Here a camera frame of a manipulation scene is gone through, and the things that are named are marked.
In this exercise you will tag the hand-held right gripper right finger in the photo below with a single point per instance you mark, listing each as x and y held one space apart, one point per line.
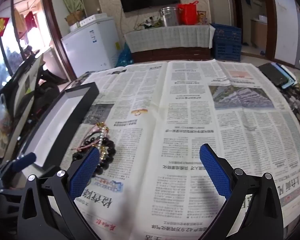
215 170

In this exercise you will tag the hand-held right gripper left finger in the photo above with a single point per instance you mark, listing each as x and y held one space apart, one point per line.
85 170

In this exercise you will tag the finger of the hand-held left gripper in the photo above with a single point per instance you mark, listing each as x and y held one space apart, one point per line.
27 158

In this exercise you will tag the black box with white inside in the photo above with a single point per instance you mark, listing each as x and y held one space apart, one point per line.
57 120

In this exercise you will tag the spread newspaper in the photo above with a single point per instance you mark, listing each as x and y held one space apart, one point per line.
185 120

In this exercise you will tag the black smartphone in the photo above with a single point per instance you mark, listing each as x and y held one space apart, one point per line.
273 75

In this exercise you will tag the phone in blue case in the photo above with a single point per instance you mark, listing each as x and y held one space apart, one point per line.
291 80

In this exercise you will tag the blue plastic bag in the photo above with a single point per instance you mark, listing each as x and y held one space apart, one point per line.
123 57

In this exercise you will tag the white chest freezer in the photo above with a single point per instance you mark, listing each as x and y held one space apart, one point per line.
90 47

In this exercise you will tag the dark wooden television cabinet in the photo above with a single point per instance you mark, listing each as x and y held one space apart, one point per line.
172 53

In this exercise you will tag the blue plastic crate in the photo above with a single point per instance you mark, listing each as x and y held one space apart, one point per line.
226 42

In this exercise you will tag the white patterned cloth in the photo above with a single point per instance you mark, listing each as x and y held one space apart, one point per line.
170 37

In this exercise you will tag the brown cardboard box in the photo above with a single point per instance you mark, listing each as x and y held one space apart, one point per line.
73 17

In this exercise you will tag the white foam box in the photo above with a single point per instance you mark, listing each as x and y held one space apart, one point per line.
92 20

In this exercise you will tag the colourful snack box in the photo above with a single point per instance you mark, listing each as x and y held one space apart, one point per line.
201 17

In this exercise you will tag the red shopping bag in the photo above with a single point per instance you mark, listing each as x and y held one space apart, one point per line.
187 13

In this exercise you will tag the steel stock pot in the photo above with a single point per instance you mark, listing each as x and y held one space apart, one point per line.
168 17

